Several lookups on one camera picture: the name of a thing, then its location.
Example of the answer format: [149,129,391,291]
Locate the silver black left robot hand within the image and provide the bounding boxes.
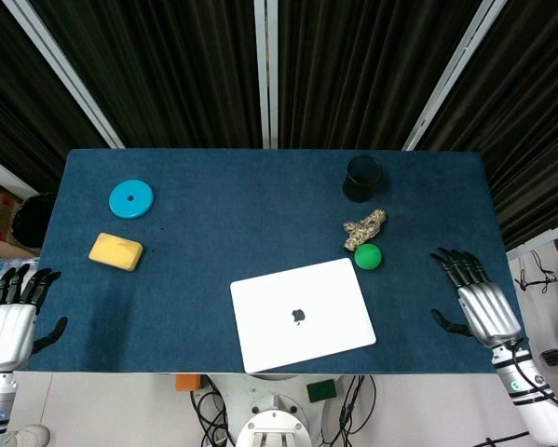
[0,264,69,372]

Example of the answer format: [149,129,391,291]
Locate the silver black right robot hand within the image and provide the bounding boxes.
[429,247,524,348]

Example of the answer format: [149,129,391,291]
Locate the silver laptop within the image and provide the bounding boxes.
[229,257,378,374]

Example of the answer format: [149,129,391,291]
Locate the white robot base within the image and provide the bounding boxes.
[212,372,336,447]

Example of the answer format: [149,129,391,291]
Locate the black trash bin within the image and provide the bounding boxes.
[10,192,59,250]

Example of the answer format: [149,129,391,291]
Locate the white shoe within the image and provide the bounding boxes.
[2,424,51,447]

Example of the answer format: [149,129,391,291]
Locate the cardboard box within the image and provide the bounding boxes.
[0,172,40,258]

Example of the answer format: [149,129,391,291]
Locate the green ball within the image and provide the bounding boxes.
[354,243,383,271]

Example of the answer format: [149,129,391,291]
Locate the yellow sponge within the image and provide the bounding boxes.
[88,232,145,272]

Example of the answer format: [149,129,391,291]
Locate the beige twine bundle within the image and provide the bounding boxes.
[343,209,388,252]

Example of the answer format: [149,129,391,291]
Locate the black mesh pen cup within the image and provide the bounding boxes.
[342,155,385,204]

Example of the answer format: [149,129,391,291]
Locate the blue round disc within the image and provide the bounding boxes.
[108,179,156,220]

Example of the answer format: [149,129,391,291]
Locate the green block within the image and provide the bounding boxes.
[306,379,338,404]

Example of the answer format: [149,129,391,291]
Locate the orange block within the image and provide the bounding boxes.
[175,373,202,393]

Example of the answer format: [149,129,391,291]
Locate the blue table cloth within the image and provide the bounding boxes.
[29,148,532,374]

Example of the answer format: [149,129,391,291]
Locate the black pleated curtain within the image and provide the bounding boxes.
[0,0,558,252]

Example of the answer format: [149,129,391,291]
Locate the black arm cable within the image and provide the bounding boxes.
[510,341,558,423]

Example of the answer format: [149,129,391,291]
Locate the black floor cables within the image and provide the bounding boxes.
[189,373,377,447]

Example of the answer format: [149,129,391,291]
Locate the white frame post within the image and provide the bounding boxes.
[401,0,497,153]
[253,0,280,150]
[1,0,127,150]

